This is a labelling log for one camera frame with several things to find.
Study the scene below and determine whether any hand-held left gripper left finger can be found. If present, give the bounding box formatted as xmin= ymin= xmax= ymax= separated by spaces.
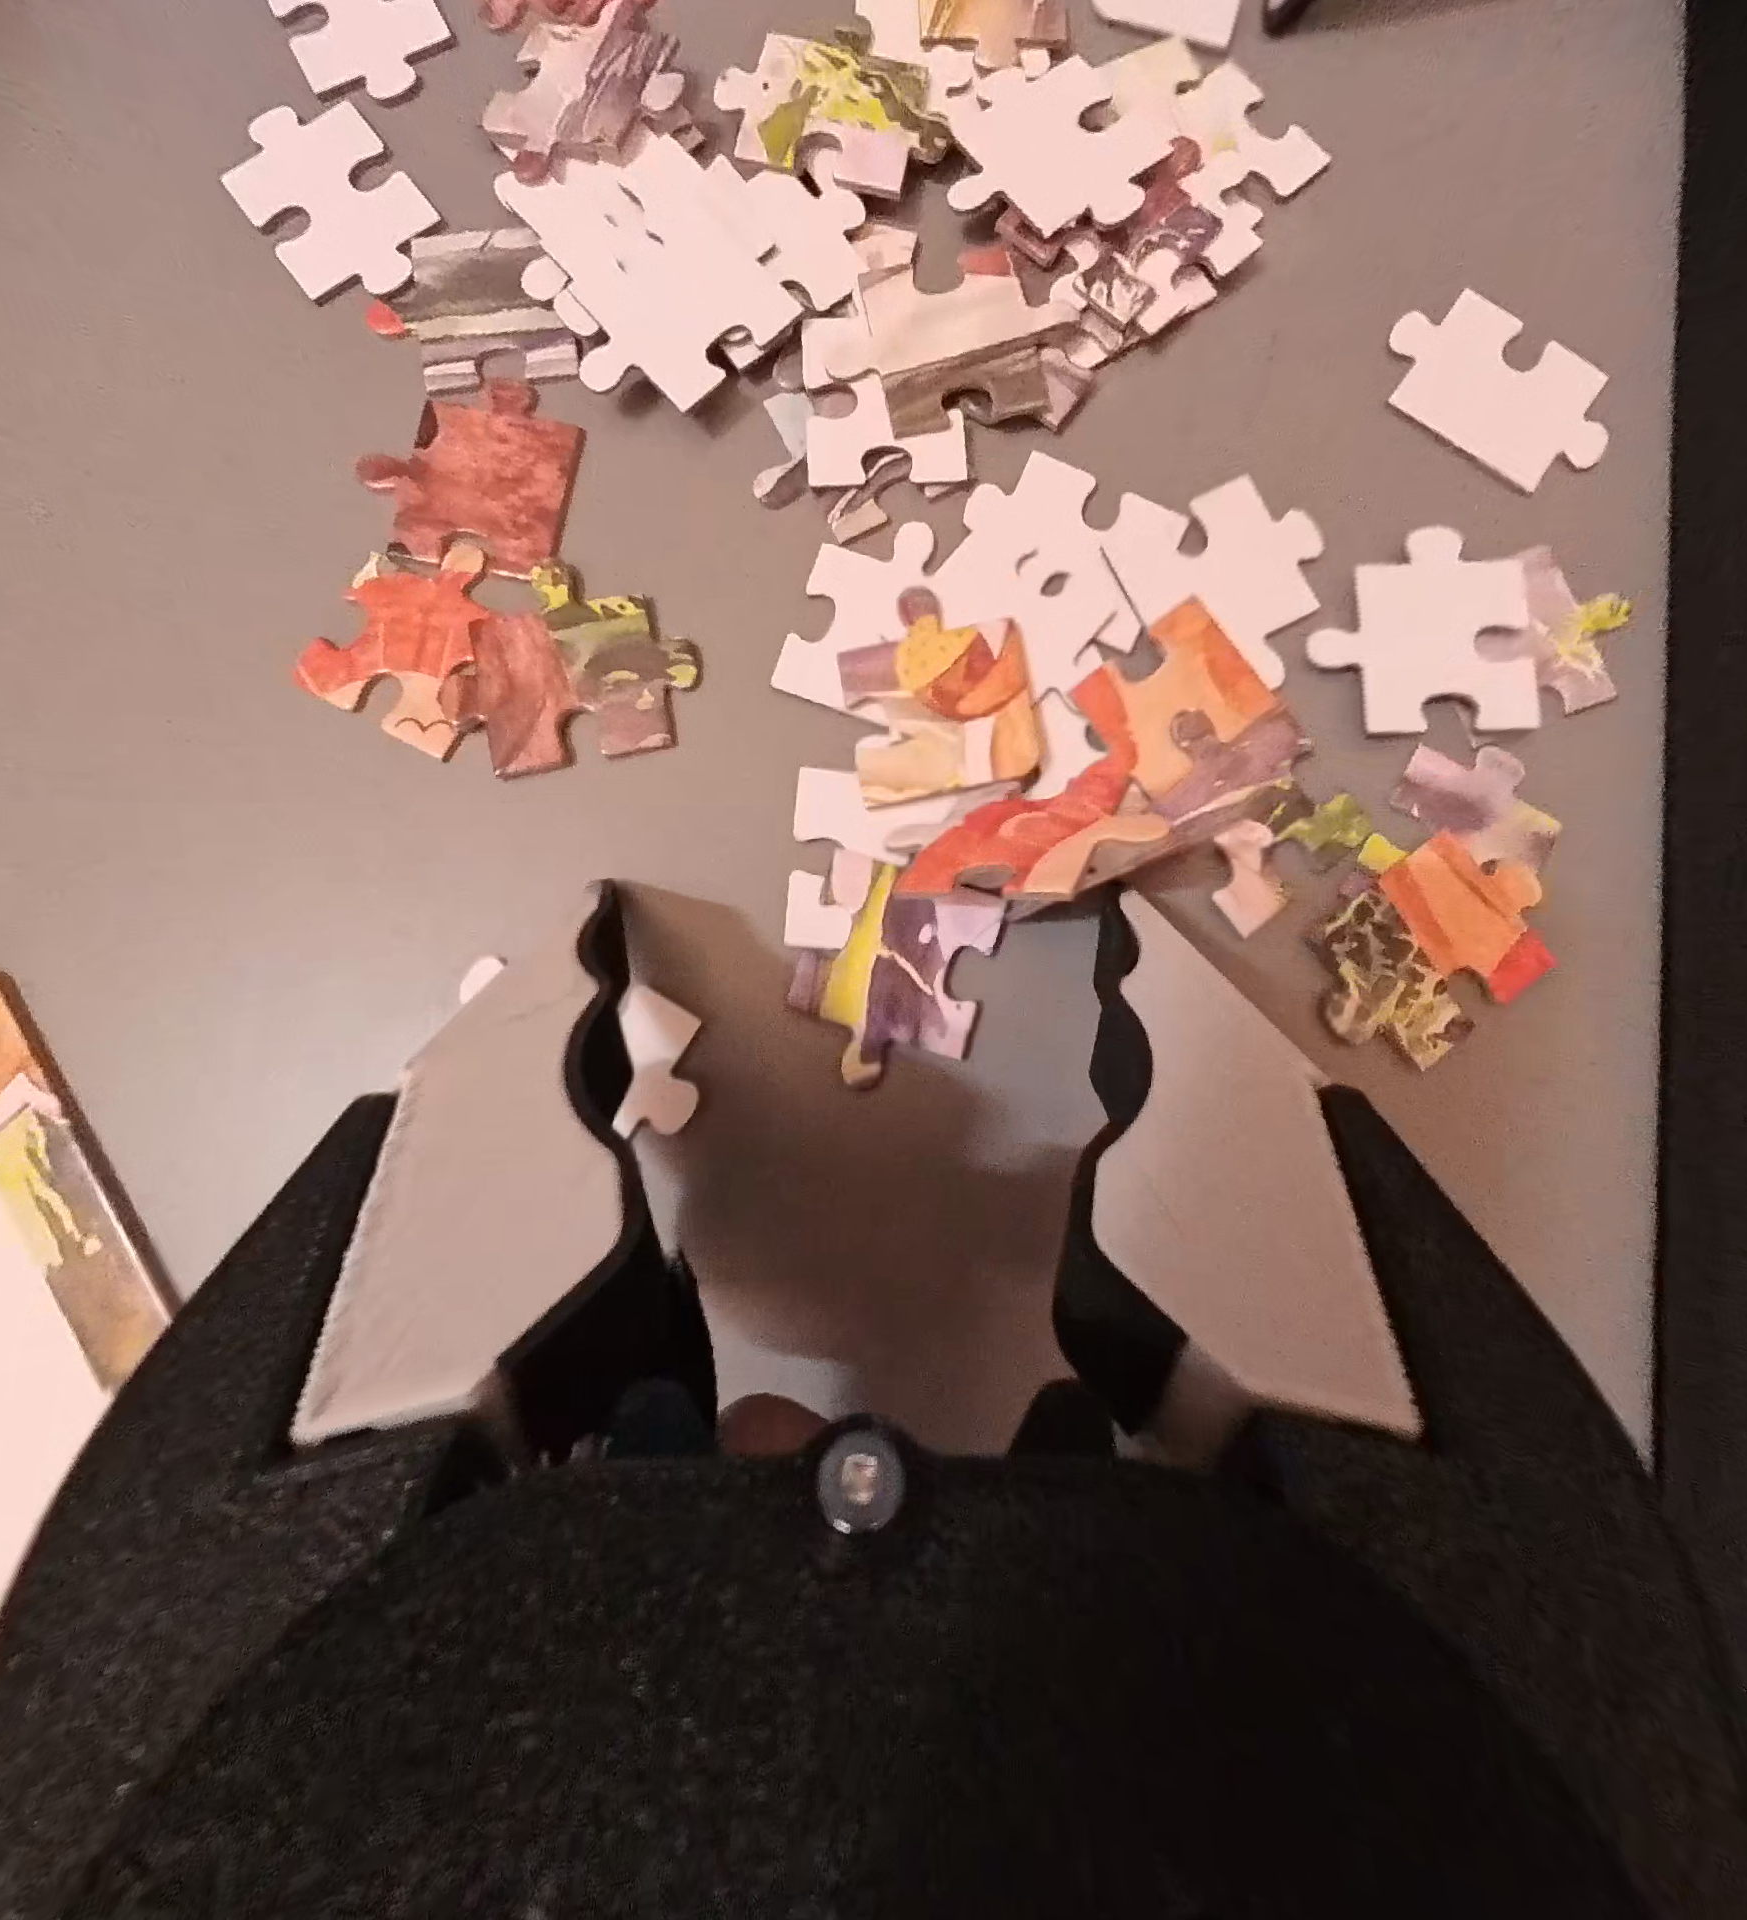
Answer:
xmin=288 ymin=881 xmax=664 ymax=1464

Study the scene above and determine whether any pile of jigsaw pieces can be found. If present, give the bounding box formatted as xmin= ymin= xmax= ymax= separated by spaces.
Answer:
xmin=219 ymin=0 xmax=1635 ymax=1146

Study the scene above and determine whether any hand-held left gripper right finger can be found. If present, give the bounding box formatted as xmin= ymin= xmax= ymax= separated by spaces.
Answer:
xmin=1053 ymin=886 xmax=1423 ymax=1468

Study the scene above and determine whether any grey desk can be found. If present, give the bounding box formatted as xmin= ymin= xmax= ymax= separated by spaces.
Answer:
xmin=0 ymin=0 xmax=1692 ymax=1480

